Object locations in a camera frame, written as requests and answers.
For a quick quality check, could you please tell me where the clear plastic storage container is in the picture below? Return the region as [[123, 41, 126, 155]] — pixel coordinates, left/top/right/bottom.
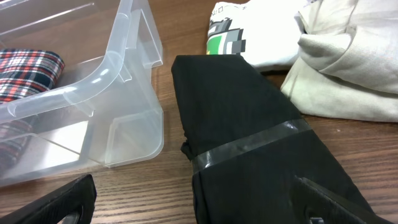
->
[[1, 0, 164, 186]]

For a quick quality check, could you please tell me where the white pixel-print t-shirt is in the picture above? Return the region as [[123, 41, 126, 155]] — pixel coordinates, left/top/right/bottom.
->
[[206, 0, 312, 72]]

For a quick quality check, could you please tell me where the black taped garment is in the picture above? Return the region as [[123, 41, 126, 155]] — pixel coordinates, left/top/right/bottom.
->
[[171, 55, 369, 223]]

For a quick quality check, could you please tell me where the beige cloth garment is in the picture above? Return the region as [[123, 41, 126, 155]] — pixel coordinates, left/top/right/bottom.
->
[[281, 0, 397, 122]]

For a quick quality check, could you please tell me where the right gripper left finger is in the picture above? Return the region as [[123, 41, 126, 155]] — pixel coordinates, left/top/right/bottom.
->
[[1, 174, 97, 224]]

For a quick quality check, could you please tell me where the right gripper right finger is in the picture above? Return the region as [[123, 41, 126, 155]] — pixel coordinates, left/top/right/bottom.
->
[[290, 177, 392, 224]]

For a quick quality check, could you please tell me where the plaid flannel shirt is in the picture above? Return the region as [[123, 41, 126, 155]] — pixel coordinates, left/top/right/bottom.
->
[[1, 49, 65, 172]]

